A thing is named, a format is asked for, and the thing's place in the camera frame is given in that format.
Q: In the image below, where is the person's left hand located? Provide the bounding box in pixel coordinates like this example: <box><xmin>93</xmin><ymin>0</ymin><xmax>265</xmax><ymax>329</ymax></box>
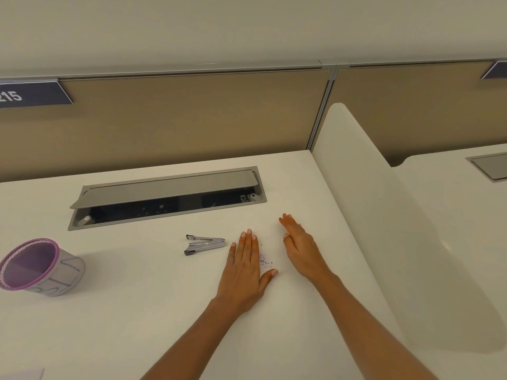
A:
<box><xmin>214</xmin><ymin>229</ymin><xmax>279</xmax><ymax>314</ymax></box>

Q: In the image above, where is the person's right hand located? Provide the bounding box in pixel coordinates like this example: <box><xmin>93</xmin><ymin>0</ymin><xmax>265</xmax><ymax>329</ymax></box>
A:
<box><xmin>279</xmin><ymin>213</ymin><xmax>337</xmax><ymax>286</ymax></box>

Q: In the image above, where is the person's left forearm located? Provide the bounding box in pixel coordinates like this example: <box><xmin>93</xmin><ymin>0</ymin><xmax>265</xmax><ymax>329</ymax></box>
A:
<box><xmin>140</xmin><ymin>297</ymin><xmax>248</xmax><ymax>380</ymax></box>

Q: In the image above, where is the person's right forearm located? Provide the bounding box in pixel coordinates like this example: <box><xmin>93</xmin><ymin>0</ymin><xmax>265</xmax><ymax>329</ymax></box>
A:
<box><xmin>316</xmin><ymin>274</ymin><xmax>437</xmax><ymax>380</ymax></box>

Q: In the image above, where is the small printed paper scrap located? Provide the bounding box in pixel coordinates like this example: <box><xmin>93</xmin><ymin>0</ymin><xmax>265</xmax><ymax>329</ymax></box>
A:
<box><xmin>258</xmin><ymin>243</ymin><xmax>278</xmax><ymax>274</ymax></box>

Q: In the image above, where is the silver staple remover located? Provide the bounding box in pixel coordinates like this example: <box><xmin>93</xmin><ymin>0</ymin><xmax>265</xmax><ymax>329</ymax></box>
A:
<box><xmin>184</xmin><ymin>234</ymin><xmax>227</xmax><ymax>256</ymax></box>

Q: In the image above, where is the white desk divider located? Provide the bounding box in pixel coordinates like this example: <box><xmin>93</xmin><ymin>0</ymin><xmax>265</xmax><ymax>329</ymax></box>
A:
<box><xmin>312</xmin><ymin>103</ymin><xmax>507</xmax><ymax>354</ymax></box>

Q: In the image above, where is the beige partition panel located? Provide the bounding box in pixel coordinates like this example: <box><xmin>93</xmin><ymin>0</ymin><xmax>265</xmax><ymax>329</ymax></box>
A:
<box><xmin>332</xmin><ymin>60</ymin><xmax>507</xmax><ymax>167</ymax></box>
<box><xmin>0</xmin><ymin>68</ymin><xmax>332</xmax><ymax>183</ymax></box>

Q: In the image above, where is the purple mesh pen cup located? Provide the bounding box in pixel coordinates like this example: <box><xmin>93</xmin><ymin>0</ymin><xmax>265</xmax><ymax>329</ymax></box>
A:
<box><xmin>0</xmin><ymin>238</ymin><xmax>86</xmax><ymax>297</ymax></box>

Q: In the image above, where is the dark desk number sign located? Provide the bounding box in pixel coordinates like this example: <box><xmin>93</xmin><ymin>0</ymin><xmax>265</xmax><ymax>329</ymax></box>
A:
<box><xmin>481</xmin><ymin>60</ymin><xmax>507</xmax><ymax>80</ymax></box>
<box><xmin>0</xmin><ymin>78</ymin><xmax>74</xmax><ymax>110</ymax></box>

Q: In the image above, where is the grey desk cable box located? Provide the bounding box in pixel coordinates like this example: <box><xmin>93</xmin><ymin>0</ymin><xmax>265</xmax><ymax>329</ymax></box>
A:
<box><xmin>465</xmin><ymin>152</ymin><xmax>507</xmax><ymax>183</ymax></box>
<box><xmin>67</xmin><ymin>166</ymin><xmax>267</xmax><ymax>232</ymax></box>

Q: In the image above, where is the grey partition post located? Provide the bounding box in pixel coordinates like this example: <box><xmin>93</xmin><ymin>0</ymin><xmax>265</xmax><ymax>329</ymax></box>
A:
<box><xmin>308</xmin><ymin>66</ymin><xmax>338</xmax><ymax>154</ymax></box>

